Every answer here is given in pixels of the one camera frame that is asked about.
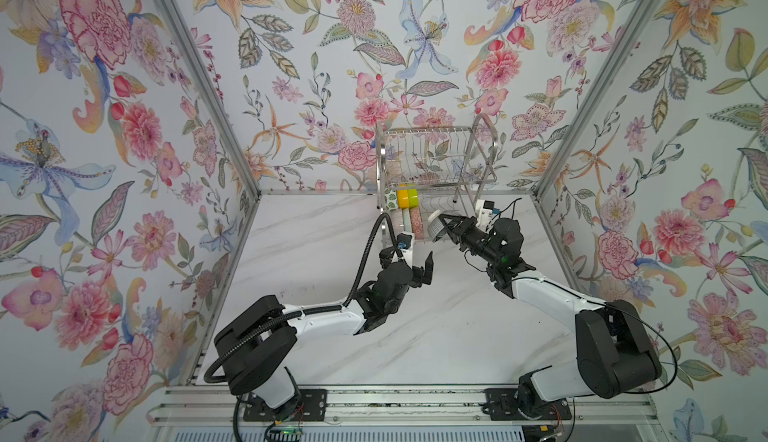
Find dark blue flower bowl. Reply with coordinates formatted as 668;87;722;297
427;209;447;242

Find aluminium corner post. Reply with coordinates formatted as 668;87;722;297
154;0;261;202
531;0;659;202

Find aluminium corner post right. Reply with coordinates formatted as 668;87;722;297
531;0;659;202

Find lime green bowl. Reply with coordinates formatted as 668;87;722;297
407;189;419;209

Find green leaf pattern bowl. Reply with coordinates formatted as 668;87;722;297
383;188;399;211

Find black white speckled bowl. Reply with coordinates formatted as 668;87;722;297
409;207;424;240

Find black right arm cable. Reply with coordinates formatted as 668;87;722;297
461;197;679;395

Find pink striped ceramic bowl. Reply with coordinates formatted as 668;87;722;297
389;209;404;236

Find black corrugated cable hose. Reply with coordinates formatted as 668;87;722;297
203;212;400;442

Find pale celadon bowl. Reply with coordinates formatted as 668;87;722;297
401;209;414;236

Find yellow bowl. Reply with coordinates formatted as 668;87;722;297
396;189;410;210

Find chrome wire dish rack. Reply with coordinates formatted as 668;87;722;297
375;114;501;241

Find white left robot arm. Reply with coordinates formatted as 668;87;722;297
203;255;434;413

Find aluminium corner post left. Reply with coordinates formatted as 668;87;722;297
154;0;261;202

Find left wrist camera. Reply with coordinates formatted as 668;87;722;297
396;232;415;266

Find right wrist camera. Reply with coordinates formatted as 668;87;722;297
475;199;500;232

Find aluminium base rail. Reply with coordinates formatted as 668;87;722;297
146;385;667;441

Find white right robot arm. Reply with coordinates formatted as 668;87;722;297
429;213;662;406

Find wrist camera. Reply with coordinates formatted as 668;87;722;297
396;232;415;266
475;199;500;232

